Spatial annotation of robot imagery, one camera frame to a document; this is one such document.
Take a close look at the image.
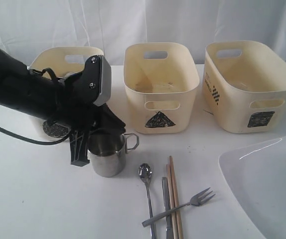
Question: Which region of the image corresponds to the white backdrop curtain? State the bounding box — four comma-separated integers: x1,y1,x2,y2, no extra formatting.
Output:
0,0,286,65

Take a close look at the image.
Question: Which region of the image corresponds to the cream bin with square mark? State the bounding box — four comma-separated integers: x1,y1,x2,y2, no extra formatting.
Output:
202,41,286,133

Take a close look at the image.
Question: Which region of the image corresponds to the cream bin with circle mark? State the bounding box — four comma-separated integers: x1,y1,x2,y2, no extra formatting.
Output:
27,46,107,139

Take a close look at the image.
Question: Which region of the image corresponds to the steel fork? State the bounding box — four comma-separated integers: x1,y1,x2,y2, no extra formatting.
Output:
142,188,216,228

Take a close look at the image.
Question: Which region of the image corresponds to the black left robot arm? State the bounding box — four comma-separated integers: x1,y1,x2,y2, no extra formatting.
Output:
0,46,112,167

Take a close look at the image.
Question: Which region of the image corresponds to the steel spoon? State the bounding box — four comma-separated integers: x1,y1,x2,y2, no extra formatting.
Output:
138,163,156,239

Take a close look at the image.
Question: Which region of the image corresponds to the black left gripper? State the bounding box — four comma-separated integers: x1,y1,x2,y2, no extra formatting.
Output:
50,99,126,167

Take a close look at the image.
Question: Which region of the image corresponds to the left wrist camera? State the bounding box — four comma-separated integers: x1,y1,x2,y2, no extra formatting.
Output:
64,55,112,107

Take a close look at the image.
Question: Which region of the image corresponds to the large white square plate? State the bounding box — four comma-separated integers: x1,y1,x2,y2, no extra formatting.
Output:
218,136,286,239

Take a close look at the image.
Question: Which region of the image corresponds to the right wooden chopstick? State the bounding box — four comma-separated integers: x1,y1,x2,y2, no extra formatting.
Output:
169,156,184,239

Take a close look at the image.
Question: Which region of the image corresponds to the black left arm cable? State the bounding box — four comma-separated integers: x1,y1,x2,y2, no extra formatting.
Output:
0,117,71,146

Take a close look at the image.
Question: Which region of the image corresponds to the steel knife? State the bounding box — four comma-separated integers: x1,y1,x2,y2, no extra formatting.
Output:
162,177,174,239

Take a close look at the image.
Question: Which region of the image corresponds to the steel mug with angular handle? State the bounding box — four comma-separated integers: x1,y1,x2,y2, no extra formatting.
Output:
87,133,140,178

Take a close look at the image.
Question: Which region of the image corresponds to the cream bin with triangle mark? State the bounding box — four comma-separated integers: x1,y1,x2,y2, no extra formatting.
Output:
124,42,200,134

